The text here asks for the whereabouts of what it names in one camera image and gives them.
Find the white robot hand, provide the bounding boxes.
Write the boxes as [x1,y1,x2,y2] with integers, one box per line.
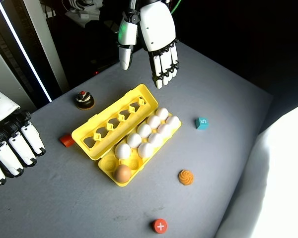
[0,86,46,188]
[117,1,180,89]

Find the brown toy egg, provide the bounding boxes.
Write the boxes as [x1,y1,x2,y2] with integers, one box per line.
[114,164,132,184]

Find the yellow plastic egg box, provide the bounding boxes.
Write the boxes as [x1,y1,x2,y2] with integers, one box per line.
[71,83,182,187]

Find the white light strip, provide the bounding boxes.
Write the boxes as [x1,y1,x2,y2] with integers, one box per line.
[0,0,53,103]

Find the red arch block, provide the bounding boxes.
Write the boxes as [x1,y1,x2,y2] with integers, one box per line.
[59,133,75,148]

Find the chocolate toy cake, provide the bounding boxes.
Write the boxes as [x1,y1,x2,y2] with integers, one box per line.
[75,91,95,111]

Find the teal number cube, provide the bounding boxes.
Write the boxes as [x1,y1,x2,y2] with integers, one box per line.
[195,117,210,130]

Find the grey table cloth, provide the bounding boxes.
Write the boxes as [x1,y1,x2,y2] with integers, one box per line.
[0,41,274,238]

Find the orange swirl toy cookie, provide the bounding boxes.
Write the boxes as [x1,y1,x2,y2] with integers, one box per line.
[178,169,194,186]

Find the white cloth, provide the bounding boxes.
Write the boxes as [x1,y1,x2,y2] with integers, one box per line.
[215,99,298,238]

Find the red cylinder with white cross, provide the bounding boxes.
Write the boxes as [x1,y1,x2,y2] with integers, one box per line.
[152,218,168,234]

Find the green cable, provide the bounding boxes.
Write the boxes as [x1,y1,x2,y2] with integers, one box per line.
[170,0,182,15]

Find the white post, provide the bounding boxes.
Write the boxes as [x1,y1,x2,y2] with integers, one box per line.
[23,0,71,94]

